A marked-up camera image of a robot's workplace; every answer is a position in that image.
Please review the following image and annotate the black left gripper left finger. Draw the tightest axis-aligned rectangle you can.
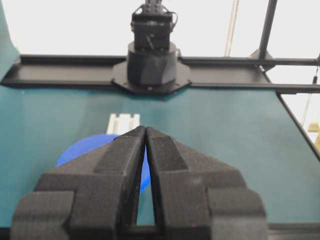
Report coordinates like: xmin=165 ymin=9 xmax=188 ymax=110
xmin=10 ymin=126 xmax=146 ymax=240

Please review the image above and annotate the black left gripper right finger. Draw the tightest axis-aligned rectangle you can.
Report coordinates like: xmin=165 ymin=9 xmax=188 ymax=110
xmin=146 ymin=127 xmax=268 ymax=240

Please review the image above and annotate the small blue gear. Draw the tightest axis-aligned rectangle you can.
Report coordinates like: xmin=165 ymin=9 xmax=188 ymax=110
xmin=55 ymin=133 xmax=151 ymax=194

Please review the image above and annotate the teal table mat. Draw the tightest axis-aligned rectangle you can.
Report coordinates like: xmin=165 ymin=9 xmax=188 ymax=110
xmin=0 ymin=0 xmax=320 ymax=226

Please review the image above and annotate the silver aluminium extrusion rail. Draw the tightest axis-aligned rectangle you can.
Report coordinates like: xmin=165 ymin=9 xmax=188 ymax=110
xmin=106 ymin=113 xmax=140 ymax=135

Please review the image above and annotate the black metal frame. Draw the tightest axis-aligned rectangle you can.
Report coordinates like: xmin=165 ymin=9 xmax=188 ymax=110
xmin=0 ymin=0 xmax=320 ymax=161

